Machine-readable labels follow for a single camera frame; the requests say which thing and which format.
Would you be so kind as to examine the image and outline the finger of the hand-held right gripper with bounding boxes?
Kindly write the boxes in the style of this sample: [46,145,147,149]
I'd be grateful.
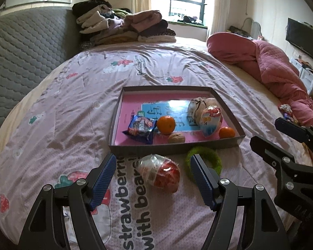
[274,117,313,167]
[250,135,302,192]

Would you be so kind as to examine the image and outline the black wall television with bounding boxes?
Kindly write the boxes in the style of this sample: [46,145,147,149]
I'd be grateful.
[285,18,313,61]

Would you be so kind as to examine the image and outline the strawberry print bed sheet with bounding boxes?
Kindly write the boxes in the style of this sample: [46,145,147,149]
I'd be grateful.
[0,36,313,250]

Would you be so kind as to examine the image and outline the orange mandarin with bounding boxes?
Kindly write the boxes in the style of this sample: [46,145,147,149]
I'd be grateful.
[156,116,176,135]
[218,126,236,139]

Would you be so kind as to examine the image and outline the grey quilted headboard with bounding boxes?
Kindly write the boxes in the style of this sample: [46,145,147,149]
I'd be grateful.
[0,6,81,149]

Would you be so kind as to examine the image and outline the blue white toy egg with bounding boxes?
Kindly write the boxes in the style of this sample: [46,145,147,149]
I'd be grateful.
[199,105,223,138]

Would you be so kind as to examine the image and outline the brown walnut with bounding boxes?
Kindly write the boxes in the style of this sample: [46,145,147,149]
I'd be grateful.
[168,133,186,144]

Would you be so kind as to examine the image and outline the pile of folded clothes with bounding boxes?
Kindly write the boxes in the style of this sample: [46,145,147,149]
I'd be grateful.
[72,0,177,50]

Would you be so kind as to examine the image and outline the blue cookie packet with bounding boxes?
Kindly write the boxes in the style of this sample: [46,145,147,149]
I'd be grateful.
[122,115,157,144]

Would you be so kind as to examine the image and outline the red toy egg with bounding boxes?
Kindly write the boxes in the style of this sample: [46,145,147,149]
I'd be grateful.
[134,154,181,193]

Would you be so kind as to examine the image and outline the grey cardboard tray pink inside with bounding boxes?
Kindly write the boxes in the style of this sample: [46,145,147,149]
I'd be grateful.
[108,85,246,157]

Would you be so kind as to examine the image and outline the pink quilt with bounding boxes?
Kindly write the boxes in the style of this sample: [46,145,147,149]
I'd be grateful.
[207,32,313,136]

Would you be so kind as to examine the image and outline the white drawer cabinet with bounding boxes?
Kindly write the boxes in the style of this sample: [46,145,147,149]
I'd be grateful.
[289,57,313,94]

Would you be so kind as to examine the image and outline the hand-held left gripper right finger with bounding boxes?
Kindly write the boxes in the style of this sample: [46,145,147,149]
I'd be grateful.
[190,154,289,250]

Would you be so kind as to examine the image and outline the white standing fan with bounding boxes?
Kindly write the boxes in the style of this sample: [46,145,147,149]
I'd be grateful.
[241,18,261,38]

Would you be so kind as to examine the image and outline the green fuzzy ring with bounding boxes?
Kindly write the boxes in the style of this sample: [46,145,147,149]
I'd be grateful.
[186,146,223,183]

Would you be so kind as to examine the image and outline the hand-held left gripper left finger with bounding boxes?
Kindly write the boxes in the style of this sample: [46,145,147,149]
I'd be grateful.
[18,153,117,250]

